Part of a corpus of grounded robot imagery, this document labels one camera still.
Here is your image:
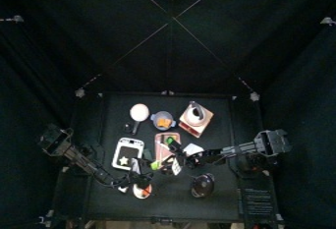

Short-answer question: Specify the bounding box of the white toy stove black top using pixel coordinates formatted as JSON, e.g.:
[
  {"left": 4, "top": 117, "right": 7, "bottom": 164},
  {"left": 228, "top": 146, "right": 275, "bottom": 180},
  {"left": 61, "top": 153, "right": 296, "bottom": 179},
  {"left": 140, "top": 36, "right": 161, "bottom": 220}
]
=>
[{"left": 111, "top": 137, "right": 145, "bottom": 171}]

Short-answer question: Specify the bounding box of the orange toy food piece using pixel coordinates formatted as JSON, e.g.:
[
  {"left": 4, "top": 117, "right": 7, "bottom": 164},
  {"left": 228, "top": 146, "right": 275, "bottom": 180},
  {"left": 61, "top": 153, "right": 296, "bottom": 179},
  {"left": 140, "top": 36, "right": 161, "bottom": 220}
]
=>
[{"left": 156, "top": 118, "right": 172, "bottom": 130}]

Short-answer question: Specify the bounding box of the white pan with black handle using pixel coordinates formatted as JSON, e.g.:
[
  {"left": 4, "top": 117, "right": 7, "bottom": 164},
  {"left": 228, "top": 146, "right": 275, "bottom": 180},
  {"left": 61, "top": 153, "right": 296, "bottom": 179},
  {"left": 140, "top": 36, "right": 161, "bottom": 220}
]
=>
[{"left": 128, "top": 103, "right": 151, "bottom": 135}]

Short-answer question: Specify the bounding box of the small white paper piece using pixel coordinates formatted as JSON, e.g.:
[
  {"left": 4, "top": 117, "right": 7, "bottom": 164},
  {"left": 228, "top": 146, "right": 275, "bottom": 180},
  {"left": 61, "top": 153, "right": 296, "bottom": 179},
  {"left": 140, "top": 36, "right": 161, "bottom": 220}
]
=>
[{"left": 181, "top": 143, "right": 207, "bottom": 157}]

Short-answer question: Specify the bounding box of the white plate with orange food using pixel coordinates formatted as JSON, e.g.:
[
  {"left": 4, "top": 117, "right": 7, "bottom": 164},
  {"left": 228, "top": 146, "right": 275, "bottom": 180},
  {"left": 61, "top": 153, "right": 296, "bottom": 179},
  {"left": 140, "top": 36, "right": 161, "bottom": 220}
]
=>
[{"left": 131, "top": 183, "right": 153, "bottom": 200}]

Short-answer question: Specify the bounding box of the blue-grey toy pot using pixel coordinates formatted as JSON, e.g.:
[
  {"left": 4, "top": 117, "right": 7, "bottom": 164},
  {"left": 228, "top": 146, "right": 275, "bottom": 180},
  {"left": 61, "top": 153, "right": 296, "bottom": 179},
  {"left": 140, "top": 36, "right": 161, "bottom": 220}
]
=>
[{"left": 149, "top": 110, "right": 177, "bottom": 132}]

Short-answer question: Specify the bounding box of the pink cutting board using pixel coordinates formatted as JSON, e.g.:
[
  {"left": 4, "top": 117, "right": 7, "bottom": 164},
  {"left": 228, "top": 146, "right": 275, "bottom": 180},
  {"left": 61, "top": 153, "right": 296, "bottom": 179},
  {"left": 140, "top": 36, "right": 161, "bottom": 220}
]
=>
[{"left": 153, "top": 132, "right": 183, "bottom": 166}]

